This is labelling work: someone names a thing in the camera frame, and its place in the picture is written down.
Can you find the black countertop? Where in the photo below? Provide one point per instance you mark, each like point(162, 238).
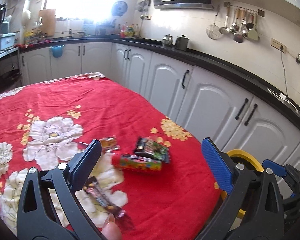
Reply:
point(233, 73)

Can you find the blue hanging basket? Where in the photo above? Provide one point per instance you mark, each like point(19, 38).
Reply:
point(57, 51)

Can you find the dark pot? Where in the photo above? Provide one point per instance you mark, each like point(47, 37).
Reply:
point(181, 43)

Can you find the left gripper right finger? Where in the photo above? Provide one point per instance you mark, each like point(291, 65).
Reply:
point(253, 207)

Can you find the colorful candy tube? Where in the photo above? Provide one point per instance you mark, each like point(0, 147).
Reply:
point(135, 163)

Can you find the red floral tablecloth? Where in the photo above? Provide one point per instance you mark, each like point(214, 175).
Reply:
point(47, 123)

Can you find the steel teapot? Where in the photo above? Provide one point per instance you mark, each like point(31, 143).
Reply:
point(167, 41)

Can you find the brown chocolate bar wrapper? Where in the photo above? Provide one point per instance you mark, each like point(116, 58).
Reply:
point(110, 202)

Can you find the blue wall fan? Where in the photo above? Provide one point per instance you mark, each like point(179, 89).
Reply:
point(119, 8)

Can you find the white kitchen cabinets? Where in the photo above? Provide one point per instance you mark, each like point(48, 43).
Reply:
point(205, 104)

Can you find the orange snack wrapper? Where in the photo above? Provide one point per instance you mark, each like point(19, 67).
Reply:
point(109, 144)

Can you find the person left hand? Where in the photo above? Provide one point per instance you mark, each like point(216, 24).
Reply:
point(110, 230)

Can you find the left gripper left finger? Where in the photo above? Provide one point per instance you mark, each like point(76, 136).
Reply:
point(37, 217)

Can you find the dark green snack packet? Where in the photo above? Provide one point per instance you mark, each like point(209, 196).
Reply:
point(149, 148)

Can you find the hanging kitchen utensils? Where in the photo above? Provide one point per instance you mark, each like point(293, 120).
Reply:
point(240, 22)

